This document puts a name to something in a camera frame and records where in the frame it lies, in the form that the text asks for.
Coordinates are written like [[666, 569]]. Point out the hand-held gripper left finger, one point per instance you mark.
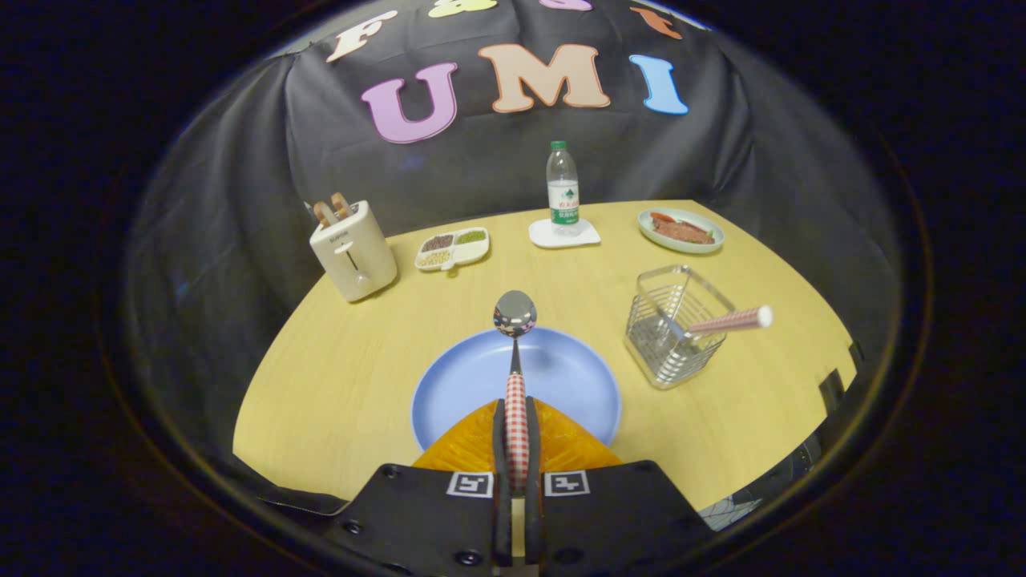
[[501, 497]]

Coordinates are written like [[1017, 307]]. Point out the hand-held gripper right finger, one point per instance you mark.
[[534, 497]]

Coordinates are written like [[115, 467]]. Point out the blue plate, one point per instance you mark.
[[465, 385]]

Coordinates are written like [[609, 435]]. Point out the white divided bean dish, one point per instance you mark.
[[453, 248]]

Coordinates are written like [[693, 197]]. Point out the white coaster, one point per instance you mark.
[[541, 236]]

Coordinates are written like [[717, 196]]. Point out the cream white toaster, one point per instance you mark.
[[357, 256]]

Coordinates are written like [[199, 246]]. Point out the pale green food plate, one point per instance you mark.
[[677, 246]]

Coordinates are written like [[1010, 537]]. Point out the red meat slices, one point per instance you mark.
[[681, 230]]

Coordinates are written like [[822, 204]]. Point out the clear plastic water bottle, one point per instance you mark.
[[563, 192]]

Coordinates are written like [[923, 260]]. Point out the toasted bread slice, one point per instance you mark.
[[324, 213], [341, 205]]

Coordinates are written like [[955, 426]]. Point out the black backdrop cloth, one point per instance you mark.
[[240, 160]]

